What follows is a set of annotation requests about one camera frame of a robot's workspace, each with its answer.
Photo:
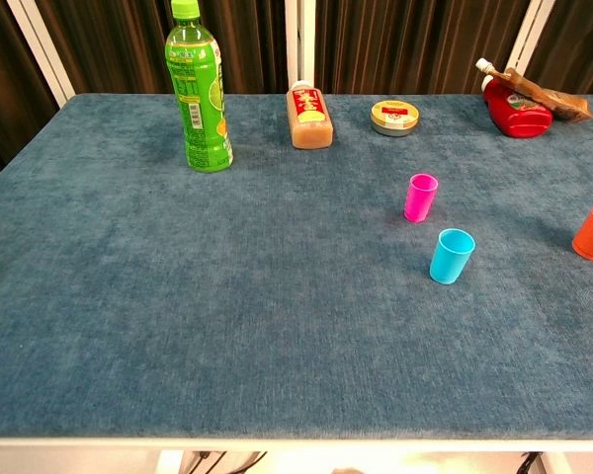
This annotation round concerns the blue plastic cup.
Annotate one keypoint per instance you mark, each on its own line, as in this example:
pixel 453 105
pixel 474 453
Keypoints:
pixel 449 261

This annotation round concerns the dark pleated curtain panel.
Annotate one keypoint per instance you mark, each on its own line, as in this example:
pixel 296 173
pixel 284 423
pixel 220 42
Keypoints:
pixel 118 44
pixel 583 44
pixel 415 44
pixel 5 74

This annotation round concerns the green tea bottle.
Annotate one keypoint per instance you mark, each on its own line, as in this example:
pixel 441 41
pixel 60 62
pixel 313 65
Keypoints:
pixel 202 99

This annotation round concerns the brown spout pouch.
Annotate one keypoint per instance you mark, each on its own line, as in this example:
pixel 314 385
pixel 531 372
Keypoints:
pixel 538 91

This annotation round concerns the white table frame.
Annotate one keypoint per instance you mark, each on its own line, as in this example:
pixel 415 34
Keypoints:
pixel 326 444

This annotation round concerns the pink plastic cup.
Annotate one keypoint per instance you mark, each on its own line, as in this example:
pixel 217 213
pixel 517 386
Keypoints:
pixel 419 200

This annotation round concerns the blue velvet table cloth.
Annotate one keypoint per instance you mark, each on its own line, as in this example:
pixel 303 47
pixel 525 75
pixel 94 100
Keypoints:
pixel 227 296

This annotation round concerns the round tin red label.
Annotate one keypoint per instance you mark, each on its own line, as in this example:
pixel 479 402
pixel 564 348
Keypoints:
pixel 394 116

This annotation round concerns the white metal frame post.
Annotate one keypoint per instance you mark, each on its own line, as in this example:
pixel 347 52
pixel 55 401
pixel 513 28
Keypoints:
pixel 44 54
pixel 291 39
pixel 529 39

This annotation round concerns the red ketchup bottle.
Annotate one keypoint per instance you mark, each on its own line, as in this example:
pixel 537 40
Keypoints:
pixel 519 123

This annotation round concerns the brown juice bottle red label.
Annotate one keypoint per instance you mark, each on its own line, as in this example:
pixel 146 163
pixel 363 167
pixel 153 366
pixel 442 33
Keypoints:
pixel 309 118

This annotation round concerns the orange plastic cup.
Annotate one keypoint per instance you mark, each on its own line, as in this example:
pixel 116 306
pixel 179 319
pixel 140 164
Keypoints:
pixel 590 242

